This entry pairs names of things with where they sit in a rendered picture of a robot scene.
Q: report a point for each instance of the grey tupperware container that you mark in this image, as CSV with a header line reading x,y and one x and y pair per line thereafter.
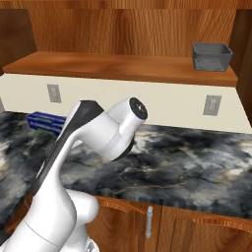
x,y
211,57

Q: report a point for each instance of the wooden cabinet shelf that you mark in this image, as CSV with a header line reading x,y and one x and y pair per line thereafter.
x,y
121,67

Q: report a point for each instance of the grey wall outlet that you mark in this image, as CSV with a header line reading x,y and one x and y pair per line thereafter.
x,y
212,105
54,93

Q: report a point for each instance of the wooden base cabinet door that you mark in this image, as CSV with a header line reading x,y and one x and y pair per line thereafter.
x,y
121,226
210,233

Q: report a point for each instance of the blue aluminum foil box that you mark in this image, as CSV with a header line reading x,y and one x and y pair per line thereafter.
x,y
44,122

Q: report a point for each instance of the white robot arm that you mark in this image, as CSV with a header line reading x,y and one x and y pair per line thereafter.
x,y
62,193

